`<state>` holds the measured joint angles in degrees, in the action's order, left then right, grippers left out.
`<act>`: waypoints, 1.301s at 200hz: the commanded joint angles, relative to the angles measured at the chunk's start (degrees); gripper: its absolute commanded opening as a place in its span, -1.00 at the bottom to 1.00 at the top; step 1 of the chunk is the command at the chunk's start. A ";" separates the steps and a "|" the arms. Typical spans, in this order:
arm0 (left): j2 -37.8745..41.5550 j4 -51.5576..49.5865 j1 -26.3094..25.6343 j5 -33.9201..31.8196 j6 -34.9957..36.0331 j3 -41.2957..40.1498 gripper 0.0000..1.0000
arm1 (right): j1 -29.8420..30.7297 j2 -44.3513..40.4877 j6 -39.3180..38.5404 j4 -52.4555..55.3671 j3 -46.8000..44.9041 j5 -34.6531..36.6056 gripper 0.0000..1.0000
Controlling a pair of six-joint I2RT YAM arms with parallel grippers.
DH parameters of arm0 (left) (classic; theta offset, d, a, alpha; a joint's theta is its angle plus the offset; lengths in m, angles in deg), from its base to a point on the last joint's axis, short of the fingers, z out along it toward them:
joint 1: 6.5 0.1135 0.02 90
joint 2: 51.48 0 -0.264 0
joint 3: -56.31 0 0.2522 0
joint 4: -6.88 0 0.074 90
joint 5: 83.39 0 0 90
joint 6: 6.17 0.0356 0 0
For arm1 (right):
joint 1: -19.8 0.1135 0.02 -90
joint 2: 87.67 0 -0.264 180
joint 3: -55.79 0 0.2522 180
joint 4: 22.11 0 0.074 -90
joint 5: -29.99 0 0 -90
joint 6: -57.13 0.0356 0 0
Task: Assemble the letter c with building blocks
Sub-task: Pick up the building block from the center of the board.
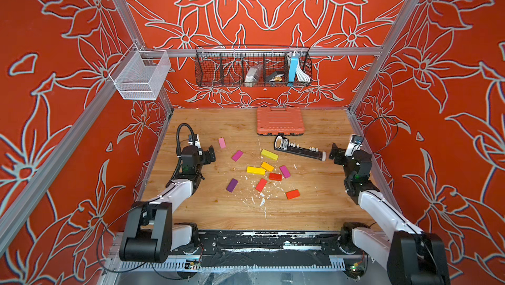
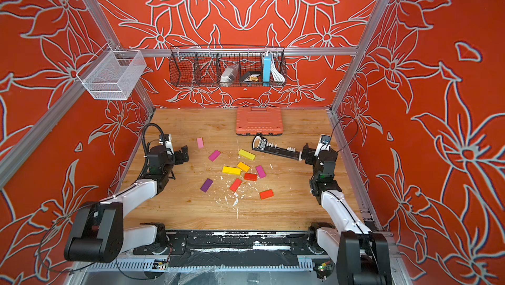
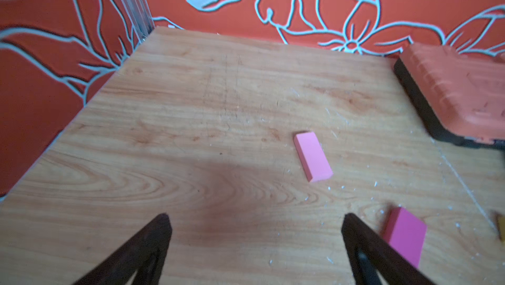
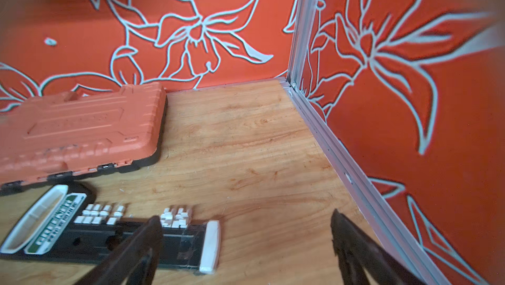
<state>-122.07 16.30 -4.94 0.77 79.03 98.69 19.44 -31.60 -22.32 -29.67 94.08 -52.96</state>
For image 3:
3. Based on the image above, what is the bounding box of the magenta block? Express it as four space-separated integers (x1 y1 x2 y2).
383 207 427 268

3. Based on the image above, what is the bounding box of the lime yellow long block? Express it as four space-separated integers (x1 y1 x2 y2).
497 214 505 244

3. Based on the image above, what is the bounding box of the orange plastic tool case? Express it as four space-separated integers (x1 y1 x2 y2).
393 44 504 150

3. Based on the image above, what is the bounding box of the light pink block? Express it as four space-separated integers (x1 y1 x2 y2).
294 132 333 182

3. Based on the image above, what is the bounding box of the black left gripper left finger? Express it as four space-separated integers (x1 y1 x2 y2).
75 213 172 284

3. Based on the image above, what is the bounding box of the aluminium frame post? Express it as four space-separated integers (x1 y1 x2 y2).
107 0 155 41

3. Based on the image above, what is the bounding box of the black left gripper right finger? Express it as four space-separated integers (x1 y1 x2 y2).
341 213 433 284

